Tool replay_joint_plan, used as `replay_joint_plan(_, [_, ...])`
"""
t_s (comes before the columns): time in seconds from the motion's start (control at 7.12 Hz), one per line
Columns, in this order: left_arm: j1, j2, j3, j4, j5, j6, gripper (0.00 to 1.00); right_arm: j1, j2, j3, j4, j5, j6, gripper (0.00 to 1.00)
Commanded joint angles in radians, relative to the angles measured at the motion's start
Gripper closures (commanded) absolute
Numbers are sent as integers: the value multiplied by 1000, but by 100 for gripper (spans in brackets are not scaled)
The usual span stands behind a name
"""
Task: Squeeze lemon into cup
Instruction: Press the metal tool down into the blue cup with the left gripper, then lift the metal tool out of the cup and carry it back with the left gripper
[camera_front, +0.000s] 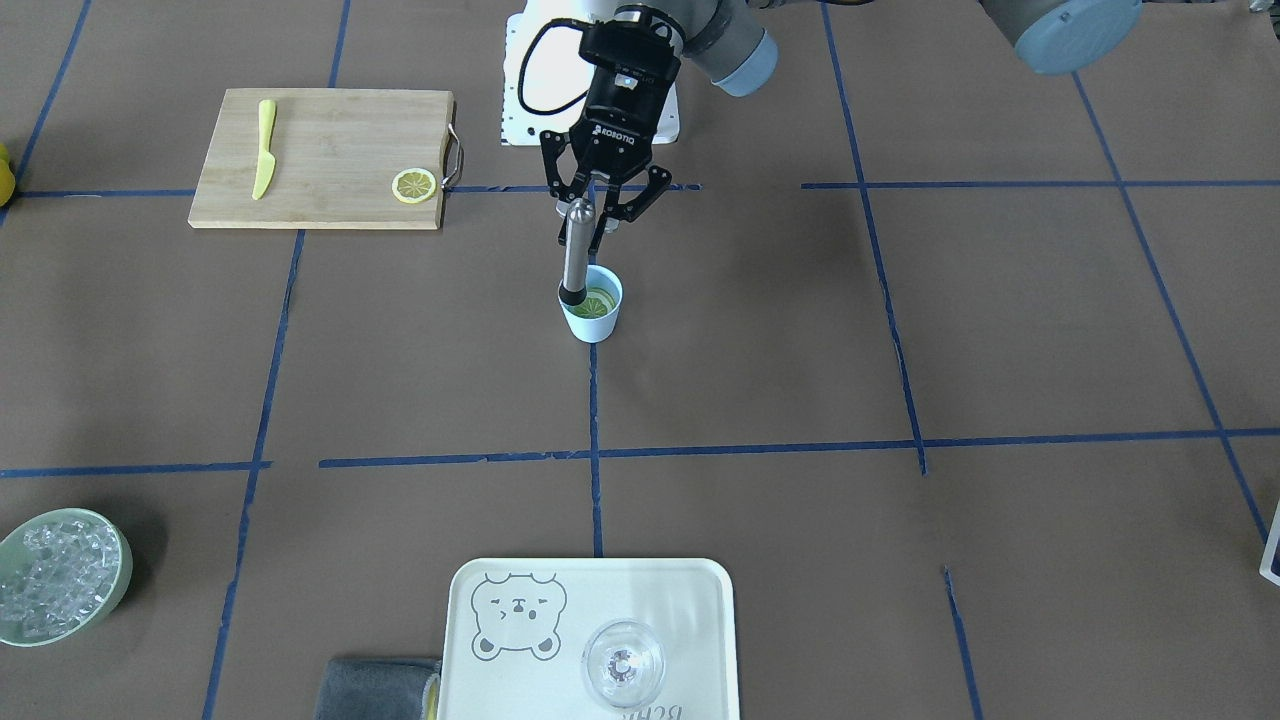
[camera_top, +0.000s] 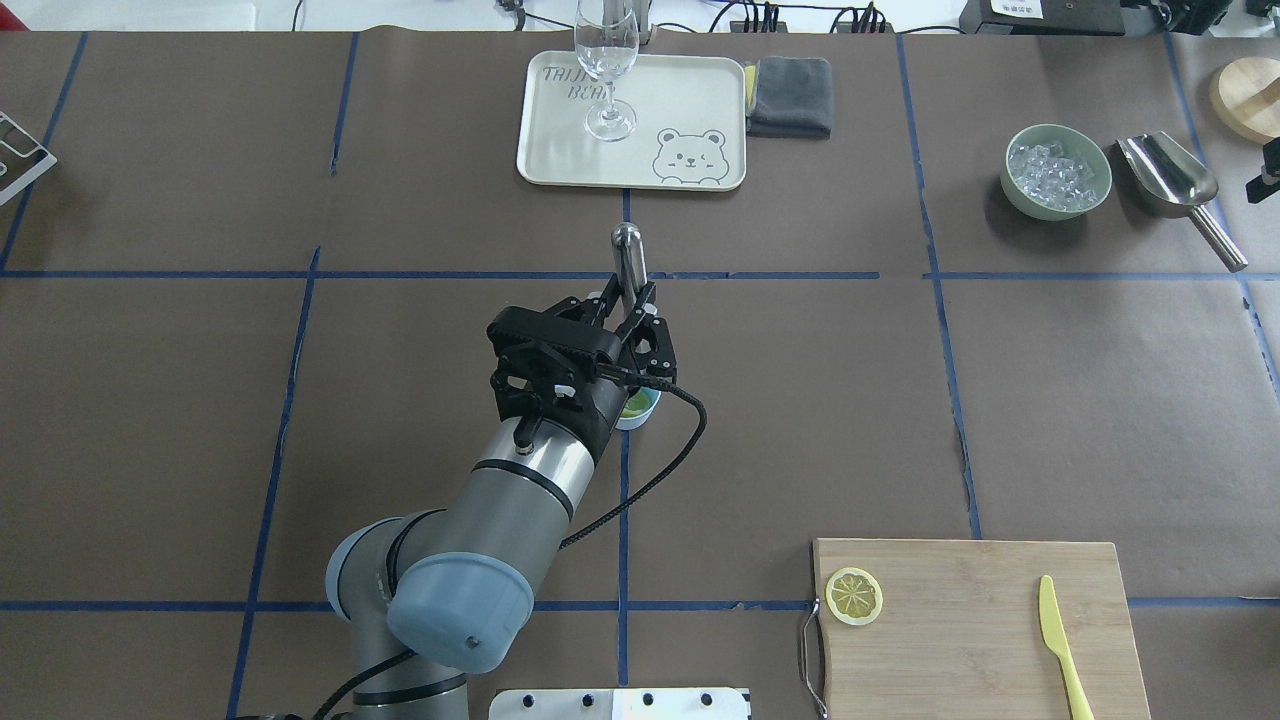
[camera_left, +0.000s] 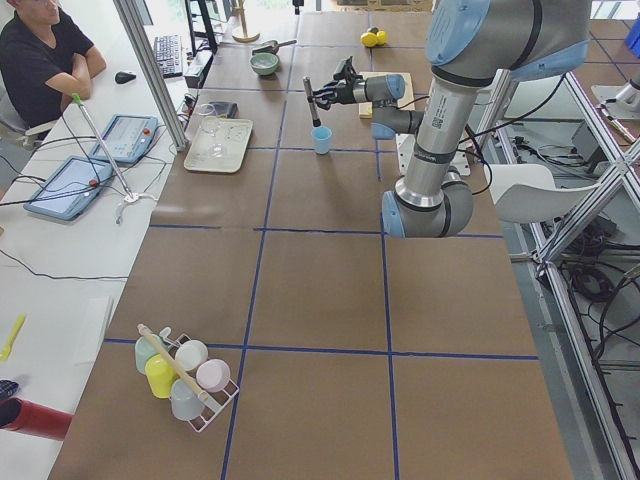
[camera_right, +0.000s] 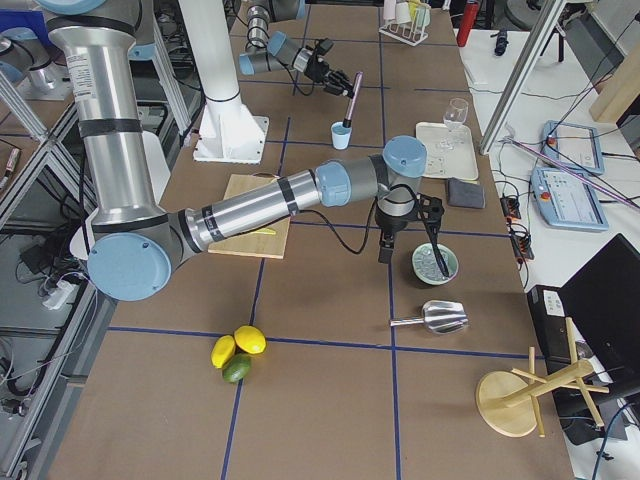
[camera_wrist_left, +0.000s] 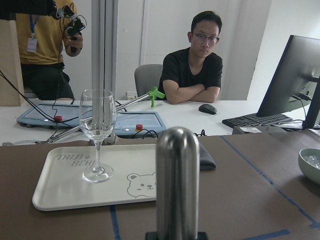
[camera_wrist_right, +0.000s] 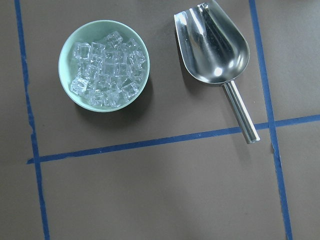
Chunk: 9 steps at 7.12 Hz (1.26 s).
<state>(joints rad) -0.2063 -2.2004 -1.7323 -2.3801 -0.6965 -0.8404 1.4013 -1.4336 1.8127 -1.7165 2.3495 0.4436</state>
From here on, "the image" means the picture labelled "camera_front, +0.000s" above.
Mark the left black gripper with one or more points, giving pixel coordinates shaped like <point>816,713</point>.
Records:
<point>614,131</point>

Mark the steel muddler black tip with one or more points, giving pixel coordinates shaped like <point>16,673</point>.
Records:
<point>578,235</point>

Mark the yellow lemon slice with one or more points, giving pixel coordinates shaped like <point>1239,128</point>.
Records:
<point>597,303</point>

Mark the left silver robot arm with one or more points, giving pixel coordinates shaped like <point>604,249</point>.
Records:
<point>729,43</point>

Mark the light blue cup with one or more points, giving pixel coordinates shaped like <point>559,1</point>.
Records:
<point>597,330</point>

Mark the bamboo cutting board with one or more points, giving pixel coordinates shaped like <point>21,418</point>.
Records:
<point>336,150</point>

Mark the yellow plastic knife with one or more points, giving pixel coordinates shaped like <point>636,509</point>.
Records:
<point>265,159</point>

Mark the cream serving tray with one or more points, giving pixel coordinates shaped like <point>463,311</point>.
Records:
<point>516,629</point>

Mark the clear wine glass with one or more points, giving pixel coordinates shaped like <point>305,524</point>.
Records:
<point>623,665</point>

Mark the dark grey folded cloth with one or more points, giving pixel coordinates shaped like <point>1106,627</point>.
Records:
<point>404,688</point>

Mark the green bowl of ice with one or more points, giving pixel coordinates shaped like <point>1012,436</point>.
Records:
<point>63,572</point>

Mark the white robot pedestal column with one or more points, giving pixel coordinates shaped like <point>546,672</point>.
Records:
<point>545,83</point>

